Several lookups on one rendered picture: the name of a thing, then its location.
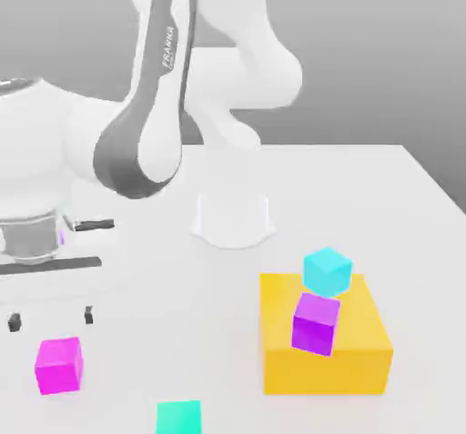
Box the large yellow box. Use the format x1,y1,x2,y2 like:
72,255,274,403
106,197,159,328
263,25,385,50
258,272,395,396

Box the small cyan cube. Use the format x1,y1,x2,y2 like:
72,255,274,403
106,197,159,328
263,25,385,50
302,246,354,298

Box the small magenta cube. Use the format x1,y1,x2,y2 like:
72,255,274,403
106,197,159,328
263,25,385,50
34,336,85,396

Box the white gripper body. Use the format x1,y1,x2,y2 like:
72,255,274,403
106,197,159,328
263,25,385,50
0,255,107,309

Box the small purple cube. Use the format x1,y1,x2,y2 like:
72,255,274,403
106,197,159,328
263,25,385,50
290,291,342,358

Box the small teal cube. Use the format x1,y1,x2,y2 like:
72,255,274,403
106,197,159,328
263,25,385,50
155,399,202,434

